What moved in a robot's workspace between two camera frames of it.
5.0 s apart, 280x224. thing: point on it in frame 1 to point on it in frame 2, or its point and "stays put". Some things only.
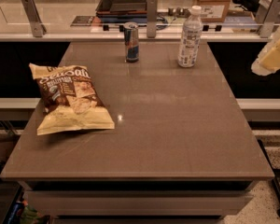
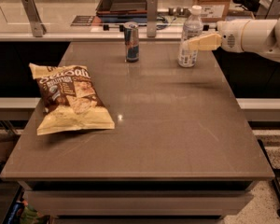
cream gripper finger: (275, 56) to (230, 39)
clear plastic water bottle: (189, 54) stays put
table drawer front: (139, 203) stays put
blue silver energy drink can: (132, 41) stays put
